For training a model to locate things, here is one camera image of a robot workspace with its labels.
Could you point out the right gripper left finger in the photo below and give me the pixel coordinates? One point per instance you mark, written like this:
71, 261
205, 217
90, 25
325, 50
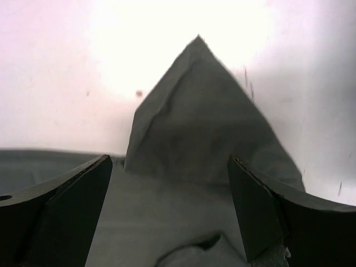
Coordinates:
53, 223

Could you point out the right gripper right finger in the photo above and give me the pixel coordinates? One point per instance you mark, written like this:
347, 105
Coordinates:
283, 226

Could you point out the dark grey t-shirt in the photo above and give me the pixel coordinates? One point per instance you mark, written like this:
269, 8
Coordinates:
168, 202

